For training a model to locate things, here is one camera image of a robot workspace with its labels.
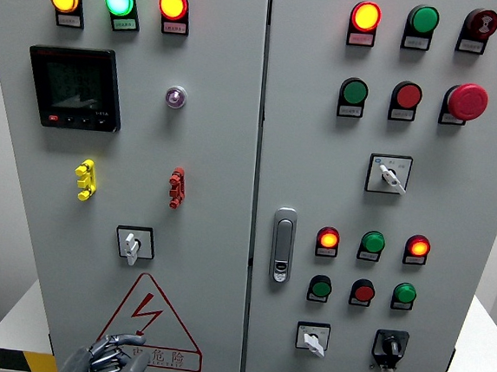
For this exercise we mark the silver door lock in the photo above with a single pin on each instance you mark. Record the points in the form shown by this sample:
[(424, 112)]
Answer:
[(283, 245)]

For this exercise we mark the dark red buzzer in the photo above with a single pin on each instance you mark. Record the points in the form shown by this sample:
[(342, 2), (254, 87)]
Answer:
[(482, 21)]

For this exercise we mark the large red-rimmed orange lamp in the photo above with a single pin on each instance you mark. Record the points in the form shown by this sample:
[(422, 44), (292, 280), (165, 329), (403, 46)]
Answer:
[(173, 4), (365, 16)]

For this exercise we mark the large green round lamp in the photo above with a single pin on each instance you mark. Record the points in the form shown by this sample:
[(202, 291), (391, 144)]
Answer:
[(423, 19)]

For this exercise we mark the large red push button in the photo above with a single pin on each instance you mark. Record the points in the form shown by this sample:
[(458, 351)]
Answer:
[(408, 96)]

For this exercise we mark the small label plate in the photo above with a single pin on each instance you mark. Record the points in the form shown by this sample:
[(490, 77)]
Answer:
[(325, 252), (401, 115), (415, 43), (470, 46), (358, 302), (360, 39), (69, 21), (450, 119), (414, 260), (367, 256), (400, 305), (174, 27), (316, 297), (124, 24), (350, 111)]

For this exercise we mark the small red push button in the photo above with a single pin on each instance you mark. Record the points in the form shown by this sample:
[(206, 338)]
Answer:
[(363, 292)]

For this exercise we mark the small green round lamp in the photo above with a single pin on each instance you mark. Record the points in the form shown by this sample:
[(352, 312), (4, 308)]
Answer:
[(373, 241)]

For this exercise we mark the large red stop button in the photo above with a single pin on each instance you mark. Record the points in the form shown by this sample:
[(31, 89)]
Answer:
[(467, 102)]

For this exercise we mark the small green push button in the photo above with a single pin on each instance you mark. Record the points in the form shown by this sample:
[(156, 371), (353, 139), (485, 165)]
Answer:
[(321, 288), (405, 293)]

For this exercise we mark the pale grey door with lock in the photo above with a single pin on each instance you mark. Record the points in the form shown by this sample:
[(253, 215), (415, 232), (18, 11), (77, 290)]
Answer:
[(318, 179)]

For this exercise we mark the large green push button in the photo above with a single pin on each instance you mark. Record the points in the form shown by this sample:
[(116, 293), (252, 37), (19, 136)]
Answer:
[(354, 91)]

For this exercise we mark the black yellow striped tape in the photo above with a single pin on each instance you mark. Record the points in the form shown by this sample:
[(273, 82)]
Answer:
[(15, 361)]

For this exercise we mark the white round lamp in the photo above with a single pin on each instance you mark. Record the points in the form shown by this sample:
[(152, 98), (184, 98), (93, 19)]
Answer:
[(175, 97)]

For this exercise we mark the lit green round lamp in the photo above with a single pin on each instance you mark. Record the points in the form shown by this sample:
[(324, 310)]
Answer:
[(119, 0)]

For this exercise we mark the pale grey door with display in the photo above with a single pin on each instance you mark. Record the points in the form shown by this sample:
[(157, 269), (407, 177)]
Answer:
[(215, 170)]

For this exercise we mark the small red round lamp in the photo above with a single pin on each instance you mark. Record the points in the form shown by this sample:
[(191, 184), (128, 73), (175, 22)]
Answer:
[(328, 238), (417, 247)]

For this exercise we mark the red warning triangle sticker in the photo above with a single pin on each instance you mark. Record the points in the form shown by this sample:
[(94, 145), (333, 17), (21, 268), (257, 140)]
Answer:
[(172, 355)]

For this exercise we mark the black display meter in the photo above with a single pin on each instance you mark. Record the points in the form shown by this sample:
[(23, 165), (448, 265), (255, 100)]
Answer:
[(75, 88)]

